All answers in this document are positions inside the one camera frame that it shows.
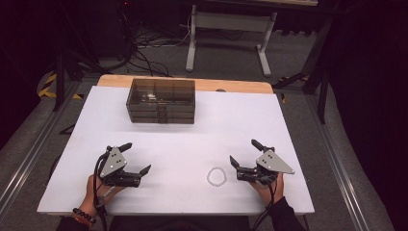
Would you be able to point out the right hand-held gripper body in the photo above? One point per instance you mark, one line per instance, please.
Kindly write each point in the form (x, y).
(271, 162)

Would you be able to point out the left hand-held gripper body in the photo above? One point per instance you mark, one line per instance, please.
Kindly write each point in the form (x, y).
(113, 162)

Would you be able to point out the brown transparent drawer box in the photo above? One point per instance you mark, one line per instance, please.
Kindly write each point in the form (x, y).
(160, 102)

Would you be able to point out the person's right hand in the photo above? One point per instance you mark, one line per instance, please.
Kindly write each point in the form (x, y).
(277, 189)

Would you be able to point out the person's left hand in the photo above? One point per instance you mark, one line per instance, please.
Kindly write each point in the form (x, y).
(91, 199)

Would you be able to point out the white table board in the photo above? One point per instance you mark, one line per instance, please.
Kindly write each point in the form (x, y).
(179, 144)

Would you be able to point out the wooden table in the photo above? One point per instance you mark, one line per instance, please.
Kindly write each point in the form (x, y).
(231, 86)

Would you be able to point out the black metal stand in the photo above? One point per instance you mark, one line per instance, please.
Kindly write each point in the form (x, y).
(61, 80)
(322, 80)

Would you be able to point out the yellow black floor tape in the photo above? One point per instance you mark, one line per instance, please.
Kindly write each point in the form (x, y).
(48, 88)

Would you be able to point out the grey metal floor rail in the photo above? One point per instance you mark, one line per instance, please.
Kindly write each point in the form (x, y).
(340, 166)
(29, 160)

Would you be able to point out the white desk frame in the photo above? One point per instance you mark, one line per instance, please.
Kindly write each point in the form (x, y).
(231, 20)

